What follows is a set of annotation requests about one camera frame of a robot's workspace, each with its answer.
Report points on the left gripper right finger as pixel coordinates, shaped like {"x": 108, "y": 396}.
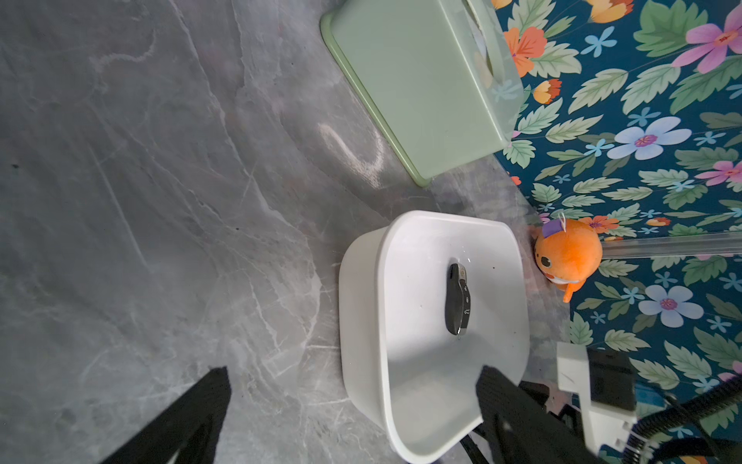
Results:
{"x": 518, "y": 430}

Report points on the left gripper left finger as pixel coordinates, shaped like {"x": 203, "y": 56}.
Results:
{"x": 188, "y": 430}

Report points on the black slim car key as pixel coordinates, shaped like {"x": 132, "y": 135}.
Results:
{"x": 457, "y": 309}

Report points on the white storage box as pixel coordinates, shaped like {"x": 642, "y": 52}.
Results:
{"x": 401, "y": 367}

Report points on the green tissue box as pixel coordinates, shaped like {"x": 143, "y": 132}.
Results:
{"x": 436, "y": 77}

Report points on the orange plush toy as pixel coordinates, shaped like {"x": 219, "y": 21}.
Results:
{"x": 568, "y": 252}

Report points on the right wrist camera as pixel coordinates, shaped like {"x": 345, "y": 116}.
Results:
{"x": 605, "y": 384}

